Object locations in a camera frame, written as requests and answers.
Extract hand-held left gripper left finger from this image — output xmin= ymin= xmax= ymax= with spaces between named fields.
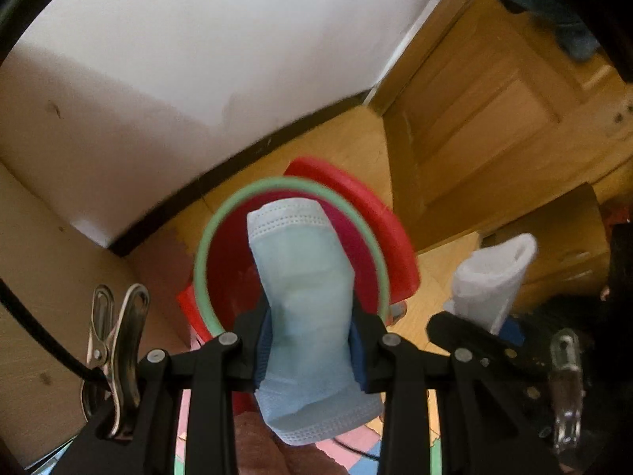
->
xmin=52 ymin=302 xmax=273 ymax=475

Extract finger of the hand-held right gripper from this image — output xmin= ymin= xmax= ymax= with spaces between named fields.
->
xmin=499 ymin=319 xmax=526 ymax=352
xmin=426 ymin=311 xmax=502 ymax=357

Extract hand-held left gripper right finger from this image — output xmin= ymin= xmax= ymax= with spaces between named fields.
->
xmin=350 ymin=304 xmax=577 ymax=475

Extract blue face mask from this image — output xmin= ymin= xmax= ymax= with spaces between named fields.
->
xmin=246 ymin=198 xmax=384 ymax=447

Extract white tissue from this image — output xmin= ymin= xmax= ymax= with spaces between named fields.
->
xmin=447 ymin=234 xmax=538 ymax=334

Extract red bin with green rim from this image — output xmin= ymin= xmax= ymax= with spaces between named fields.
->
xmin=176 ymin=175 xmax=392 ymax=416

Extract metal spring clip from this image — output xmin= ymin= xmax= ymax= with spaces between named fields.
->
xmin=548 ymin=329 xmax=585 ymax=456
xmin=81 ymin=283 xmax=150 ymax=440

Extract coloured foam floor mat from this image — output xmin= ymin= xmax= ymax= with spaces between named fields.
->
xmin=126 ymin=235 xmax=446 ymax=475

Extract wooden cabinet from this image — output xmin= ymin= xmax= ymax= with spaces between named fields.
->
xmin=477 ymin=183 xmax=614 ymax=308

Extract red bin lid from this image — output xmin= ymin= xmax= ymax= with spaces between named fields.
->
xmin=284 ymin=157 xmax=421 ymax=302

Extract wooden door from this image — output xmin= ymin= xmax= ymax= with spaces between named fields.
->
xmin=371 ymin=0 xmax=633 ymax=258

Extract large cardboard box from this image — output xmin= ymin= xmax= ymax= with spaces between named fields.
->
xmin=0 ymin=161 xmax=196 ymax=461

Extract hanging dark clothes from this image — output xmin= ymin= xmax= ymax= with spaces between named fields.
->
xmin=482 ymin=0 xmax=601 ymax=63

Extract black cable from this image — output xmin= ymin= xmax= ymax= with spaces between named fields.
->
xmin=0 ymin=277 xmax=112 ymax=389

